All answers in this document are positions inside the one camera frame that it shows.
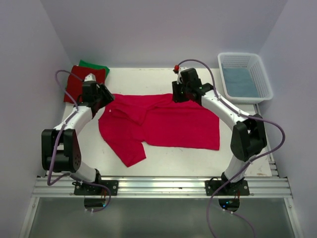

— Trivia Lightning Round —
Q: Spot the crimson pink t shirt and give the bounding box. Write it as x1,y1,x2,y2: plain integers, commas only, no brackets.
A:
99,94,220,167

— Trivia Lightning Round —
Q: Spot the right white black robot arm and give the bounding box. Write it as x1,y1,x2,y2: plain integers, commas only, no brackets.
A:
172,65,267,195

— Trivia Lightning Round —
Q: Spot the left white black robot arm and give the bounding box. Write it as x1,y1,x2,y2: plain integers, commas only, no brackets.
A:
41,81,114,195

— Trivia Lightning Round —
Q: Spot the folded dark red t shirt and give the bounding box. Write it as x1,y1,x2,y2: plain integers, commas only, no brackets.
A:
66,66,107,102

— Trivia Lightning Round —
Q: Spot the folded green t shirt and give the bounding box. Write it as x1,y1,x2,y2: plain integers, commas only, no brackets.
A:
78,60,110,77

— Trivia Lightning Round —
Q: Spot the blue t shirt in basket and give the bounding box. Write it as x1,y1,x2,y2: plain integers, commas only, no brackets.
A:
222,68,260,98

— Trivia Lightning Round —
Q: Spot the white plastic mesh basket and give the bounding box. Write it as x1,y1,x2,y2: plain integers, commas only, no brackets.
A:
217,53,273,104

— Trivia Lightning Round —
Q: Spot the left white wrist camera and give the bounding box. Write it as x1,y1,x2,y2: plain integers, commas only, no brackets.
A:
84,73,96,83

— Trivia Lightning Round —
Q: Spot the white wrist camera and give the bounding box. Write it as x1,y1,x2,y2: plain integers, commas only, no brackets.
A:
173,65,182,84
84,73,96,83

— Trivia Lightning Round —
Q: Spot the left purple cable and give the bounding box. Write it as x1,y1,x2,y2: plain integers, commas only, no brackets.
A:
47,70,112,213

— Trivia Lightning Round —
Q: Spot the purple cable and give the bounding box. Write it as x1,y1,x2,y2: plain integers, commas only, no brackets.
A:
47,70,112,213
177,59,286,238

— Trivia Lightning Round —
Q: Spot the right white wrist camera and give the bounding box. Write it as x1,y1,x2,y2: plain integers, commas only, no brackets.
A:
173,65,182,84

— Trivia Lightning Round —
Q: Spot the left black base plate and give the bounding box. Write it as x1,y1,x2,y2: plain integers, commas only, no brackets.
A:
72,180,119,196

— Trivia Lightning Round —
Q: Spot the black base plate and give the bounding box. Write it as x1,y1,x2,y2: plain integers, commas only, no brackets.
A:
205,179,250,196
72,180,119,196

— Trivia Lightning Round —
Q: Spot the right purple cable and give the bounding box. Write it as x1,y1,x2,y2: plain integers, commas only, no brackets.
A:
177,59,286,238

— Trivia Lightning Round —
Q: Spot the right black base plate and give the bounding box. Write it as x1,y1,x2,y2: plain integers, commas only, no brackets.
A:
205,179,250,196

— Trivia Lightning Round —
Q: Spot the aluminium mounting rail frame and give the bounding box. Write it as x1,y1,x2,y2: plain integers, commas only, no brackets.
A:
19,104,304,238

